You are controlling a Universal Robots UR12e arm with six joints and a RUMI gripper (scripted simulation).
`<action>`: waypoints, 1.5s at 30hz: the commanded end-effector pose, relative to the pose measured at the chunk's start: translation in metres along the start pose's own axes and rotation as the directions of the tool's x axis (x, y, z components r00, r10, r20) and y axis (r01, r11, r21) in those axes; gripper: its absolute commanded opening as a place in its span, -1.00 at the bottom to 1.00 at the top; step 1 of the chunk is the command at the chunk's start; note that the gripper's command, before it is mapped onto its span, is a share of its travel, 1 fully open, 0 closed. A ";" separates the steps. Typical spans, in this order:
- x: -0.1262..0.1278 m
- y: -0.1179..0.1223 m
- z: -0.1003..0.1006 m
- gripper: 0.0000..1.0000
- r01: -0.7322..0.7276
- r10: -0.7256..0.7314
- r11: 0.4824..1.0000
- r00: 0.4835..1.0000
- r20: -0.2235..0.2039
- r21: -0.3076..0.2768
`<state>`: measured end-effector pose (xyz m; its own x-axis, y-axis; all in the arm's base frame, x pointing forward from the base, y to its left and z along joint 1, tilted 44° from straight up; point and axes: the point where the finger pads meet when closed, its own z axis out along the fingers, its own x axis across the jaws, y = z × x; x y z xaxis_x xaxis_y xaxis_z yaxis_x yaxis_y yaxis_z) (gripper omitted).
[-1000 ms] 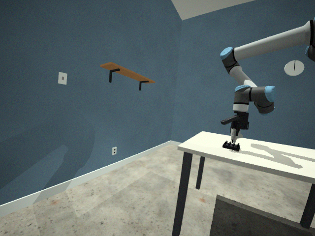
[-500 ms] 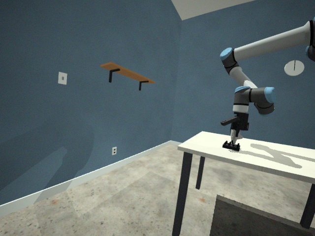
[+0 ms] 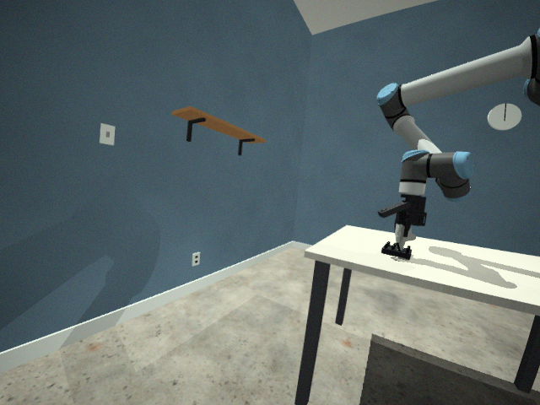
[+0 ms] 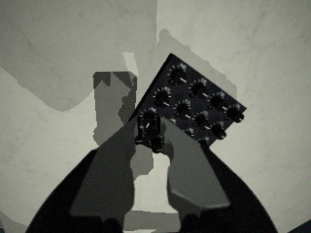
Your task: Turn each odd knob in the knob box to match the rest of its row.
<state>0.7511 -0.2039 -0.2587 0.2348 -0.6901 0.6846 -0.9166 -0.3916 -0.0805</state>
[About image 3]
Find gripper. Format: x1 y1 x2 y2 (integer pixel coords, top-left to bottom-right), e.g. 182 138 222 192
395 194 427 251

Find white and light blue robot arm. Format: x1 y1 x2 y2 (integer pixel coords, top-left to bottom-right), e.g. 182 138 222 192
377 28 540 202

